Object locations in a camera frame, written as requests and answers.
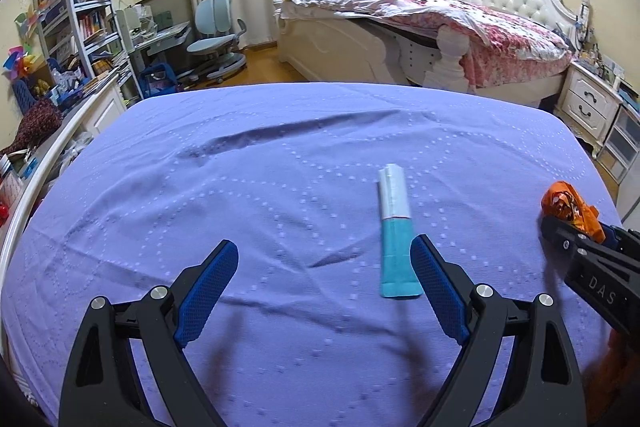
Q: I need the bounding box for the white curved bed rail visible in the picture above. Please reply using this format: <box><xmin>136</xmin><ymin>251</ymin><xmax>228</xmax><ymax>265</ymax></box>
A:
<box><xmin>0</xmin><ymin>79</ymin><xmax>128</xmax><ymax>278</ymax></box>

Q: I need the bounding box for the pink floral quilt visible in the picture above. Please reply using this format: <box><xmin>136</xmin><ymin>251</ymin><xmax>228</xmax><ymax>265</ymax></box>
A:
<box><xmin>281</xmin><ymin>0</ymin><xmax>573</xmax><ymax>88</ymax></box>

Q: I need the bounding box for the orange snack wrapper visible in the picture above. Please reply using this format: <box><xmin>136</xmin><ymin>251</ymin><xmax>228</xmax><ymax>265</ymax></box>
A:
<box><xmin>541</xmin><ymin>181</ymin><xmax>606</xmax><ymax>244</ymax></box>

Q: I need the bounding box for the plastic drawer unit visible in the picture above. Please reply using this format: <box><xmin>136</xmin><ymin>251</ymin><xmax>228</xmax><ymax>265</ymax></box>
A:
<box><xmin>597</xmin><ymin>104</ymin><xmax>640</xmax><ymax>182</ymax></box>

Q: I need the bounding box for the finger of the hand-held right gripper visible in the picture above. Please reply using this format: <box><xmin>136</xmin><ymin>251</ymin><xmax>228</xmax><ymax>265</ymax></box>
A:
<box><xmin>602</xmin><ymin>226</ymin><xmax>640</xmax><ymax>253</ymax></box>
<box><xmin>540</xmin><ymin>215</ymin><xmax>589</xmax><ymax>259</ymax></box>

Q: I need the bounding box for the blue plastic basket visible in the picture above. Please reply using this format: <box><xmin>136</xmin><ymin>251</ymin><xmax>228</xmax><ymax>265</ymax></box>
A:
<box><xmin>11</xmin><ymin>77</ymin><xmax>88</xmax><ymax>112</ymax></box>

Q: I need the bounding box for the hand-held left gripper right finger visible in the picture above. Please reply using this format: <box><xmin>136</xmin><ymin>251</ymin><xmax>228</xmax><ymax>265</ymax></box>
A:
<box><xmin>410</xmin><ymin>234</ymin><xmax>586</xmax><ymax>427</ymax></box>

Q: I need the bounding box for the blue bag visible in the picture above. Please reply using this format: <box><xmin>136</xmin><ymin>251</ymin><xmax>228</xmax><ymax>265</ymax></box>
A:
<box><xmin>140</xmin><ymin>62</ymin><xmax>183</xmax><ymax>100</ymax></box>

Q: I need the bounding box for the light blue desk chair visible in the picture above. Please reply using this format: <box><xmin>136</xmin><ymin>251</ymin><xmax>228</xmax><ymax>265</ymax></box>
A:
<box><xmin>186</xmin><ymin>0</ymin><xmax>248</xmax><ymax>84</ymax></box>

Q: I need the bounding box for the colorful pinwheel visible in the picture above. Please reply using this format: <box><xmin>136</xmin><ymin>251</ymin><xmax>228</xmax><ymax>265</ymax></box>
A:
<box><xmin>2</xmin><ymin>47</ymin><xmax>36</xmax><ymax>82</ymax></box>

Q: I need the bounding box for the white bookshelf with books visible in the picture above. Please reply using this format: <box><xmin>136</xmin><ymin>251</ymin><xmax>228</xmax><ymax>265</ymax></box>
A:
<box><xmin>32</xmin><ymin>0</ymin><xmax>146</xmax><ymax>100</ymax></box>

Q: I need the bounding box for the white nightstand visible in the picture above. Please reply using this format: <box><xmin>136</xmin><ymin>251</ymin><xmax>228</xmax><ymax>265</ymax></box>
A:
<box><xmin>554</xmin><ymin>59</ymin><xmax>623</xmax><ymax>152</ymax></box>

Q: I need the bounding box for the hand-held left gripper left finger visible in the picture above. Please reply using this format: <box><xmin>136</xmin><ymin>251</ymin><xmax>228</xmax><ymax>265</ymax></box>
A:
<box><xmin>59</xmin><ymin>239</ymin><xmax>240</xmax><ymax>427</ymax></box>

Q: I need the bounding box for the grey study desk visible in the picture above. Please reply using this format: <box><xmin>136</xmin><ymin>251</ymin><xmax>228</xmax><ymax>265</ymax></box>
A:
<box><xmin>117</xmin><ymin>9</ymin><xmax>193</xmax><ymax>100</ymax></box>

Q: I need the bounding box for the paper wall decoration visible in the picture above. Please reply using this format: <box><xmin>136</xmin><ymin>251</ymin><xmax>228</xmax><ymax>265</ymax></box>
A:
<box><xmin>14</xmin><ymin>4</ymin><xmax>48</xmax><ymax>42</ymax></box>

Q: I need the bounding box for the purple bed sheet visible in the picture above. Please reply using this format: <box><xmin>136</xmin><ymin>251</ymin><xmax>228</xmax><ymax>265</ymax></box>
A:
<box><xmin>0</xmin><ymin>82</ymin><xmax>623</xmax><ymax>427</ymax></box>

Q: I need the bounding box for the teal and white tube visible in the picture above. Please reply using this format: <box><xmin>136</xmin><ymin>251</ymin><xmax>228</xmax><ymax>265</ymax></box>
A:
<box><xmin>376</xmin><ymin>163</ymin><xmax>423</xmax><ymax>299</ymax></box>

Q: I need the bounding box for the dark knitted cloth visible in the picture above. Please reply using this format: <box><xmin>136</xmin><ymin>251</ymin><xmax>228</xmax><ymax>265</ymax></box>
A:
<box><xmin>0</xmin><ymin>98</ymin><xmax>64</xmax><ymax>156</ymax></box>

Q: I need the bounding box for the nightstand clutter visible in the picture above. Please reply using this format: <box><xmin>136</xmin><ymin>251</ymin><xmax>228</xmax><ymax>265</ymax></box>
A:
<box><xmin>572</xmin><ymin>37</ymin><xmax>640</xmax><ymax>108</ymax></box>

